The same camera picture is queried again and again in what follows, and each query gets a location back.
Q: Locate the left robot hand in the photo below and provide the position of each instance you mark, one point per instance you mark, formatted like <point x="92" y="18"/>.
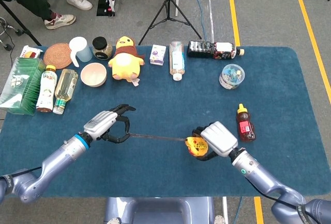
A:
<point x="101" y="124"/>

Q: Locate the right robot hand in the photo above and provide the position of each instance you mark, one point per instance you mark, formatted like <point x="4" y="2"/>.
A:
<point x="219" y="138"/>

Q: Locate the yellow tape measure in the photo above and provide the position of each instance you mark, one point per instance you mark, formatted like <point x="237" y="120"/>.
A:
<point x="196" y="146"/>

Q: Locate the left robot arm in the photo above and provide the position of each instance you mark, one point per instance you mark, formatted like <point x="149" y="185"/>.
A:
<point x="57" y="156"/>

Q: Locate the red honey bottle yellow cap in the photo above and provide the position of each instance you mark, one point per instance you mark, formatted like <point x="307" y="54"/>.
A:
<point x="245" y="128"/>

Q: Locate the beige bowl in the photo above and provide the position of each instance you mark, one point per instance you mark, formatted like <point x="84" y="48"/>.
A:
<point x="93" y="75"/>

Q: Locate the yellow oil bottle green cap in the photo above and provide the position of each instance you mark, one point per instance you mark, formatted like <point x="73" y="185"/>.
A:
<point x="66" y="87"/>

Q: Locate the clear jar of binder clips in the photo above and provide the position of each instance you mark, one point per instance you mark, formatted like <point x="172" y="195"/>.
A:
<point x="232" y="77"/>

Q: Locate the tea bottle yellow cap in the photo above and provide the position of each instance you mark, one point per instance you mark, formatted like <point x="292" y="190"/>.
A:
<point x="47" y="89"/>

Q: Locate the yellow plush duck toy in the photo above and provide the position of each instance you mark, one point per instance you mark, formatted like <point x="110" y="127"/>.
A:
<point x="125" y="63"/>

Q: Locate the blue table mat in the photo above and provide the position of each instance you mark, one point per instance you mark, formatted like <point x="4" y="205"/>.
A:
<point x="165" y="99"/>

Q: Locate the glass jar black lid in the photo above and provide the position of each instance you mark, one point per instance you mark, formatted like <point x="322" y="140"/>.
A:
<point x="102" y="49"/>

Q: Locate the white pale blue pitcher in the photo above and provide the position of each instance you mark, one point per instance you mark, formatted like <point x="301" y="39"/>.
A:
<point x="82" y="50"/>

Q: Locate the woven round coaster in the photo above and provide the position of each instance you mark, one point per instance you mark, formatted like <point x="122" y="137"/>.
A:
<point x="55" y="56"/>

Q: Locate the green clear plastic box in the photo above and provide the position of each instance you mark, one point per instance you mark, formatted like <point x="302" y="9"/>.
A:
<point x="20" y="87"/>

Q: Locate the clear bottle white cap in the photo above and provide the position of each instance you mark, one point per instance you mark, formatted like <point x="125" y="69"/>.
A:
<point x="177" y="61"/>

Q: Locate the purple white small box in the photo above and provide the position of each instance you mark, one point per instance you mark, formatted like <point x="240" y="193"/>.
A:
<point x="157" y="54"/>

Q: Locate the dark drink bottle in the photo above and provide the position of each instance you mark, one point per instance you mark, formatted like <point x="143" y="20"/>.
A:
<point x="204" y="49"/>

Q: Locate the grey robot torso base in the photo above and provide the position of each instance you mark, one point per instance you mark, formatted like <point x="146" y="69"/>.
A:
<point x="155" y="211"/>

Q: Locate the white red snack packet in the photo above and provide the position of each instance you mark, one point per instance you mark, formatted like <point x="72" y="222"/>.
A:
<point x="29" y="52"/>

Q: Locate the white red sneaker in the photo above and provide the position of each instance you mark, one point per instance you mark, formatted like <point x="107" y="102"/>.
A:
<point x="60" y="21"/>

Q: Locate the plain white sneaker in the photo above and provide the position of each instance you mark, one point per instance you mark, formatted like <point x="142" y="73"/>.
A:
<point x="78" y="1"/>

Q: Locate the black chair base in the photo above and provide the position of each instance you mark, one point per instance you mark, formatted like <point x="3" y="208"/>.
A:
<point x="20" y="24"/>

